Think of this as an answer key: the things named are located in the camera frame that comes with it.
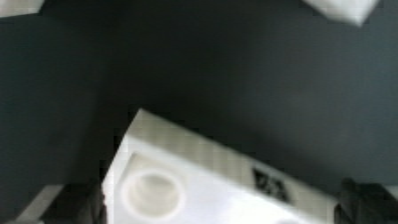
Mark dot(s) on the white front fence bar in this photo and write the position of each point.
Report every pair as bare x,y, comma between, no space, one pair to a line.
348,11

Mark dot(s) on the white square tabletop part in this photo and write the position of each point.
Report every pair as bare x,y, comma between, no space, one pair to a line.
182,181

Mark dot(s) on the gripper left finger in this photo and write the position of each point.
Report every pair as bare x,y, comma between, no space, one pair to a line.
67,204

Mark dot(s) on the white fence bar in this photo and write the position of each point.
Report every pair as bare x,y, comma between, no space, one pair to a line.
348,11
21,7

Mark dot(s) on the white right fence bar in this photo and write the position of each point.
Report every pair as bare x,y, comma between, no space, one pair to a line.
21,7

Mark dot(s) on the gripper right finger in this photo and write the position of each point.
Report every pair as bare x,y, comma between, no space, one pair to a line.
367,204

